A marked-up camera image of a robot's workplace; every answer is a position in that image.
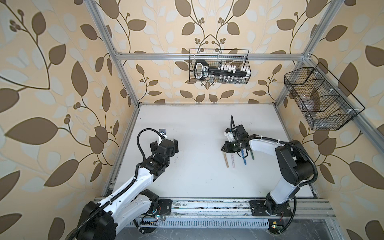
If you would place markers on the right wire basket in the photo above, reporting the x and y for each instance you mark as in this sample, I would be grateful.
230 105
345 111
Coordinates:
326 103

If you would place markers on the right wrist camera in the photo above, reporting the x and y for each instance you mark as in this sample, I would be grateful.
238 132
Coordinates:
229 134

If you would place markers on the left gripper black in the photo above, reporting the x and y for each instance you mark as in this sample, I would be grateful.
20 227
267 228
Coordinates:
174 147

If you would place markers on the back wire basket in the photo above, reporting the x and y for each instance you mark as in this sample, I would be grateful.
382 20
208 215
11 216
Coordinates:
237 57

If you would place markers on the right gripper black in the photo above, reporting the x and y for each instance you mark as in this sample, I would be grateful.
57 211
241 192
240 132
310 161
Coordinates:
227 149

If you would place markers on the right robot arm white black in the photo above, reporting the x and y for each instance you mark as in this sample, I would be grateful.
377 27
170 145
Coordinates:
296 167

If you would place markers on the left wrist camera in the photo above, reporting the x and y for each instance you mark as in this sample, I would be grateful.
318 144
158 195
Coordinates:
163 133

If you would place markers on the wire basket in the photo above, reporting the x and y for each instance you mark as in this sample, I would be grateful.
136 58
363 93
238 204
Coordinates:
237 57
326 103

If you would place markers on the black tool in basket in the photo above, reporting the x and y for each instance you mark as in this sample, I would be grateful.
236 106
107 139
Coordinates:
202 71

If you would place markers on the blue pen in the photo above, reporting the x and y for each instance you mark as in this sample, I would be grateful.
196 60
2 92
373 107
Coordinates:
243 157

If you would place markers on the tan pen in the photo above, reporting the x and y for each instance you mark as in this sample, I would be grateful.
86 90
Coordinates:
226 159

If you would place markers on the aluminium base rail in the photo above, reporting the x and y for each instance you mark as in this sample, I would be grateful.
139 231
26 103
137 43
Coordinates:
236 213

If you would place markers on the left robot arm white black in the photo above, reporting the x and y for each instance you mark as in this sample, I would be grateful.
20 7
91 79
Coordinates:
105 219

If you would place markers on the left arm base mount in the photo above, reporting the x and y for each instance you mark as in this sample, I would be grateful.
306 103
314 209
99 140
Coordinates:
149 221

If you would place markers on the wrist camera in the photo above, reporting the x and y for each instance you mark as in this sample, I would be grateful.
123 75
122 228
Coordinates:
163 133
229 134

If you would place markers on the pink pen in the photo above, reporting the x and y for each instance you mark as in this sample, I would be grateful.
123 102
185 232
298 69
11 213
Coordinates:
233 161

